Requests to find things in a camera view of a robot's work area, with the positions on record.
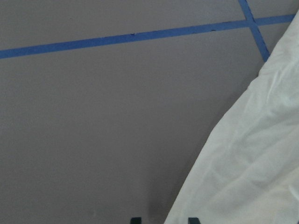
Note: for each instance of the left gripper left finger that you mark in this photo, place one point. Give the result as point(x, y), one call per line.
point(136, 220)

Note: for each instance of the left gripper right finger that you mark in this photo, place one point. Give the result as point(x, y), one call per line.
point(193, 220)

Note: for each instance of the cream long sleeve shirt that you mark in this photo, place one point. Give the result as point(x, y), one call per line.
point(248, 170)

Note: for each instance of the brown paper table cover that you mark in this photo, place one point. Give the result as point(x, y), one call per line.
point(106, 104)

